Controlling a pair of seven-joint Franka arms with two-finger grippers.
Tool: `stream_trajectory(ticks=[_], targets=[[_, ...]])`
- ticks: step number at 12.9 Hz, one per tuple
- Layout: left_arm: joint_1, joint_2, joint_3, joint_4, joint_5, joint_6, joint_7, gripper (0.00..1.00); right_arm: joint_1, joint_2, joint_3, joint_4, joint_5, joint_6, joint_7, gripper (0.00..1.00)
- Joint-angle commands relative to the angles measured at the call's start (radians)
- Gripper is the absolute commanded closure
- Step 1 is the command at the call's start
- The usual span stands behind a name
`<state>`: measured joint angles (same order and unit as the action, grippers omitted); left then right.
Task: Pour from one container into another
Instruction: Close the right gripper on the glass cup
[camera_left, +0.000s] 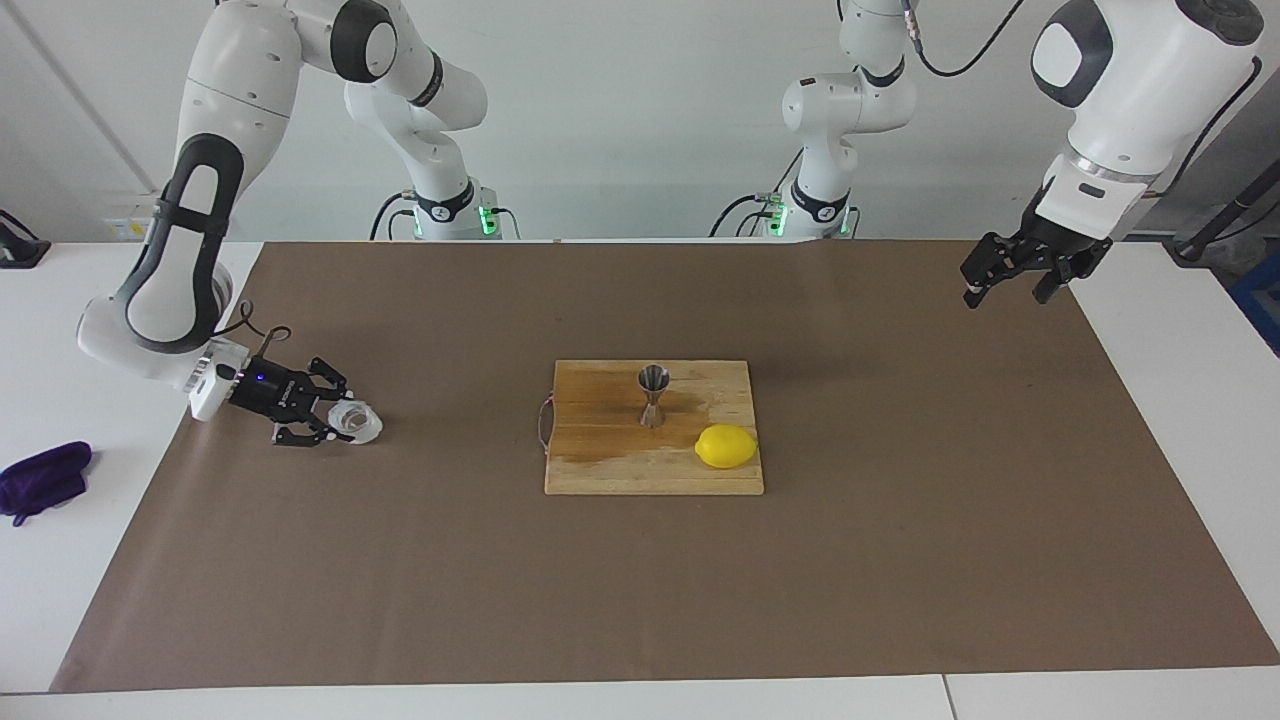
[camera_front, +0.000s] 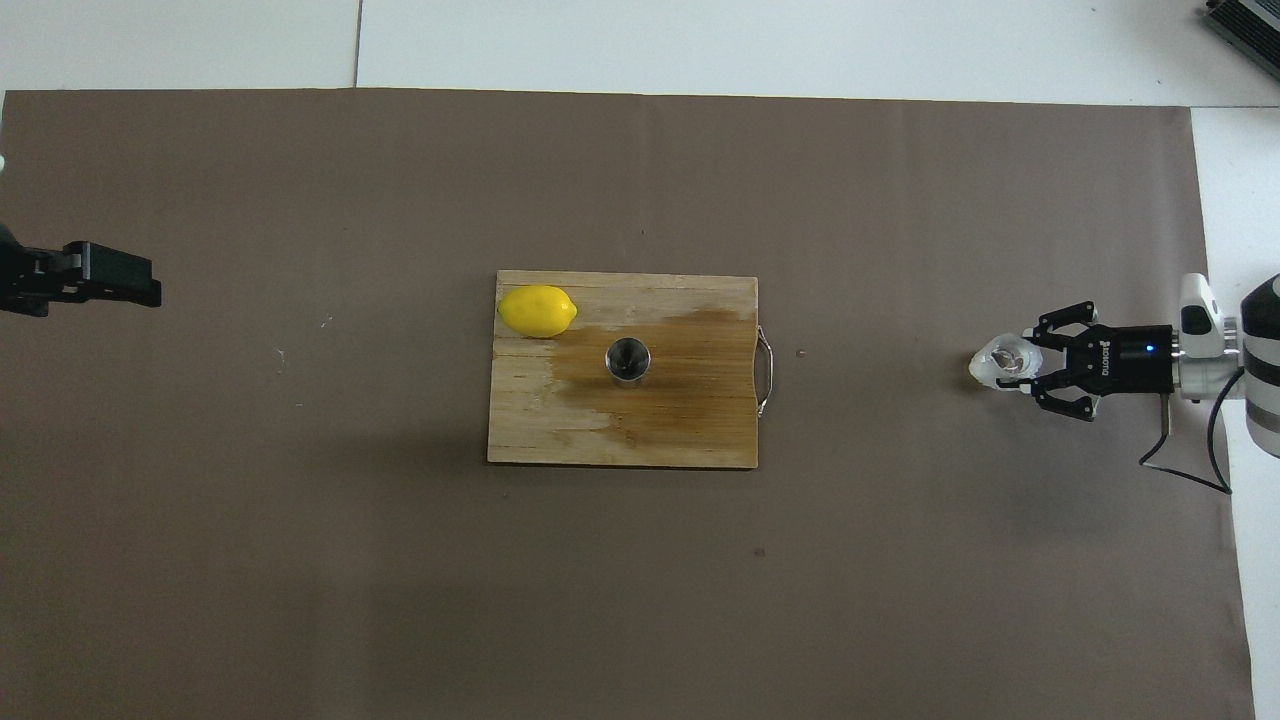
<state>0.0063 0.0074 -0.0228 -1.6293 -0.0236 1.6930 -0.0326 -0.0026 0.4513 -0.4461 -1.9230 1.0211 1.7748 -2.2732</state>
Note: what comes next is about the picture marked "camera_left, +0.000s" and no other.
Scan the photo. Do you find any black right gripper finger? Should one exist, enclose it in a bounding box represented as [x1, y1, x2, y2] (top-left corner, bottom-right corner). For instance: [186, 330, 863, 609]
[306, 357, 351, 401]
[272, 415, 353, 448]

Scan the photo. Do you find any clear plastic cup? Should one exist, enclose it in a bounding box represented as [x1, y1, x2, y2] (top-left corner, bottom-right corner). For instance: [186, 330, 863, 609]
[330, 400, 384, 444]

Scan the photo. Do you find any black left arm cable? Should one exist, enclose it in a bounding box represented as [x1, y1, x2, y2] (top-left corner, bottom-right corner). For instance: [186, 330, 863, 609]
[905, 0, 1263, 198]

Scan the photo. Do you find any black stand pole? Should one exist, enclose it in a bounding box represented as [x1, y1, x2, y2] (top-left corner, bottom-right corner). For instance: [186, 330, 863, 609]
[1165, 160, 1280, 266]

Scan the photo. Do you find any purple cloth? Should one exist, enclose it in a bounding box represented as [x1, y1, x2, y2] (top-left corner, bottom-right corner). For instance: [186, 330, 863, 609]
[0, 441, 94, 528]

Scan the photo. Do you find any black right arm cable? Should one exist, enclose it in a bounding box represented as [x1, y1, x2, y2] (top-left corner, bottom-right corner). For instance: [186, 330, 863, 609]
[205, 300, 293, 353]

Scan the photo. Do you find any steel double jigger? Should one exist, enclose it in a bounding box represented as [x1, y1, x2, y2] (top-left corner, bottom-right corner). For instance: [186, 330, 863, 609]
[638, 365, 672, 429]

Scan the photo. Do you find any yellow lemon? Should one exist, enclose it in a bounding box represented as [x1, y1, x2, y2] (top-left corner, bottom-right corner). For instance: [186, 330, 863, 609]
[694, 423, 759, 470]

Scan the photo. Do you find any brown paper table mat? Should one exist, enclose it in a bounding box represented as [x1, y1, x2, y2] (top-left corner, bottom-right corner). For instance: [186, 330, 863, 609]
[50, 240, 1280, 694]

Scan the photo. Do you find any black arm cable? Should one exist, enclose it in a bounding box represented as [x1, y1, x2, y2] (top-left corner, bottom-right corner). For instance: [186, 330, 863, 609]
[205, 300, 293, 353]
[905, 0, 1263, 198]

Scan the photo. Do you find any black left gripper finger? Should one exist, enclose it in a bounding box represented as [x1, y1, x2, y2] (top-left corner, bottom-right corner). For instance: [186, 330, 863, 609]
[1032, 249, 1107, 304]
[960, 232, 1017, 309]

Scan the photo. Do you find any wooden cutting board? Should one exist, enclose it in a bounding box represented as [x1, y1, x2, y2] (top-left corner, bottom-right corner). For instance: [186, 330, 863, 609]
[535, 360, 765, 497]

